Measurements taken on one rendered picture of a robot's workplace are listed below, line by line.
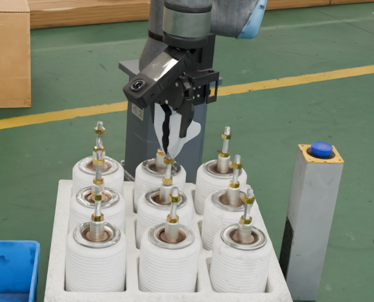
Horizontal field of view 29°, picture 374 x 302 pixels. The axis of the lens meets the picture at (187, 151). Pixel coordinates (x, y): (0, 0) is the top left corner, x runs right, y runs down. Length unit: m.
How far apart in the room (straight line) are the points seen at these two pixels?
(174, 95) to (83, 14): 1.96
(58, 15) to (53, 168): 1.26
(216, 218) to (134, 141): 0.56
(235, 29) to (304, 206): 0.46
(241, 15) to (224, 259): 0.63
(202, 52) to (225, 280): 0.37
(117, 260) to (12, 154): 0.87
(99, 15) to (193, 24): 2.03
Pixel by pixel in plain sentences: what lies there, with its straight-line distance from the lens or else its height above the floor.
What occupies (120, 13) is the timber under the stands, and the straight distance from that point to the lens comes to 3.15.
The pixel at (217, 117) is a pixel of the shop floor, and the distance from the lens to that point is 2.24.
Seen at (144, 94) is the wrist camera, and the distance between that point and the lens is 1.08.
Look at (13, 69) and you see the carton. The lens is 2.19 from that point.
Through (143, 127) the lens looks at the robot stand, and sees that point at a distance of 1.70.
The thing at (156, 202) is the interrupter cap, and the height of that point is 0.25.
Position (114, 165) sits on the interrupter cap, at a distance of 1.35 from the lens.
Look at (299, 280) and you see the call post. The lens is 1.45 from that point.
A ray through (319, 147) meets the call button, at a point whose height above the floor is 0.33.
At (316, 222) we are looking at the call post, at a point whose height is 0.19.
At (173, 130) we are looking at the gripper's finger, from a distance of 1.17.
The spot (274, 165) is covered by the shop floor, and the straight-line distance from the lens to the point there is 1.98.
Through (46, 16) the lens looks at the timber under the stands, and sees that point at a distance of 3.02.
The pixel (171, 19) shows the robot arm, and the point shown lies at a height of 0.58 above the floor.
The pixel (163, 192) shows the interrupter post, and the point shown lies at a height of 0.27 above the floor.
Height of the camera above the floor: 0.87
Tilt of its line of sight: 26 degrees down
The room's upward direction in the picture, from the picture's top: 5 degrees clockwise
